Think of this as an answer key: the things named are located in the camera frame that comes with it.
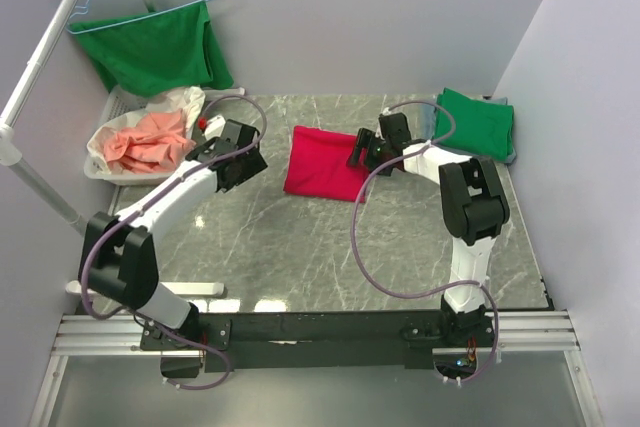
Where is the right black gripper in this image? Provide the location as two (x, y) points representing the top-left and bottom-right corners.
(346, 128), (394, 178)

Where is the red t-shirt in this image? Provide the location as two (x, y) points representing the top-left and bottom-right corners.
(283, 125), (368, 202)

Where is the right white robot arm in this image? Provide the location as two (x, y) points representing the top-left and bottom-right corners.
(347, 113), (510, 346)

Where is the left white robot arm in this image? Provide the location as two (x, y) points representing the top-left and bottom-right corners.
(78, 120), (267, 349)

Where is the white cloth in basket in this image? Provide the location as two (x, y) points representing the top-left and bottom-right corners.
(87, 87), (205, 175)

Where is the peach t-shirt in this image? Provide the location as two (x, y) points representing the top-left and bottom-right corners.
(103, 110), (195, 174)

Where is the hanging green t-shirt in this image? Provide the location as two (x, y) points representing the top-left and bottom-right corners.
(69, 2), (235, 98)

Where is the folded green t-shirt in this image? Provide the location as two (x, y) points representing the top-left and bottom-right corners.
(433, 88), (515, 163)

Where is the white laundry basket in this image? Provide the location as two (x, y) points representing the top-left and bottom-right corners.
(83, 86), (205, 186)

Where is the black base beam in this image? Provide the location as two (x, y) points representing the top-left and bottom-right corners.
(139, 307), (506, 378)

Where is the white clothes rack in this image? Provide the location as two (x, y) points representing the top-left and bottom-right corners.
(0, 0), (246, 298)

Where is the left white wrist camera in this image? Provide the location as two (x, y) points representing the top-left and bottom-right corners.
(198, 115), (226, 139)

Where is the aluminium rail frame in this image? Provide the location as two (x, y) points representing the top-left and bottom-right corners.
(29, 310), (605, 426)

